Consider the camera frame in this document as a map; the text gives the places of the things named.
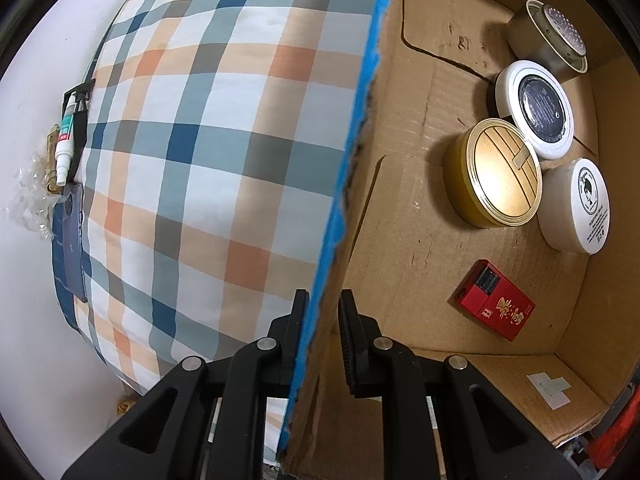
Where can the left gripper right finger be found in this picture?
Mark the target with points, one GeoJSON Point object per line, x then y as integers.
{"type": "Point", "coordinates": [440, 419]}

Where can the gold round tin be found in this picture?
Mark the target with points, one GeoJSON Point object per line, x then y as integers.
{"type": "Point", "coordinates": [492, 176]}

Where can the perforated metal tin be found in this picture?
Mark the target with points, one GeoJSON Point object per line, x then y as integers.
{"type": "Point", "coordinates": [540, 33]}

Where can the black tube holder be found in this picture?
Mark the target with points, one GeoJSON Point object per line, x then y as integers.
{"type": "Point", "coordinates": [83, 95]}

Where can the red cigarette pack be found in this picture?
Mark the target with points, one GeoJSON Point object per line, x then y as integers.
{"type": "Point", "coordinates": [493, 300]}

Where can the clear plastic bag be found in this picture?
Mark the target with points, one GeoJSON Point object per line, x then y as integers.
{"type": "Point", "coordinates": [30, 203]}

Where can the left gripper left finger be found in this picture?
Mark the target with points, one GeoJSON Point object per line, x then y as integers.
{"type": "Point", "coordinates": [202, 420]}

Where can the white glue tube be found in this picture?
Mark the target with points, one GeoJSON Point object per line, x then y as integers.
{"type": "Point", "coordinates": [64, 150]}

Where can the plaid tablecloth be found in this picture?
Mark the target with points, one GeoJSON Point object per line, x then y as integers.
{"type": "Point", "coordinates": [216, 129]}

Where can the blue printed cardboard box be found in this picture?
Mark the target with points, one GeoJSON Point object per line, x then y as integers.
{"type": "Point", "coordinates": [403, 249]}

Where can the white round labelled tin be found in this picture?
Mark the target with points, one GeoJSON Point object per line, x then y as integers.
{"type": "Point", "coordinates": [574, 213]}

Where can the blue smartphone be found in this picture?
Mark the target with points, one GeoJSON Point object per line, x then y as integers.
{"type": "Point", "coordinates": [72, 239]}

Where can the white tin with dark lid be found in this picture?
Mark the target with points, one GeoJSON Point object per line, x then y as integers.
{"type": "Point", "coordinates": [530, 97]}

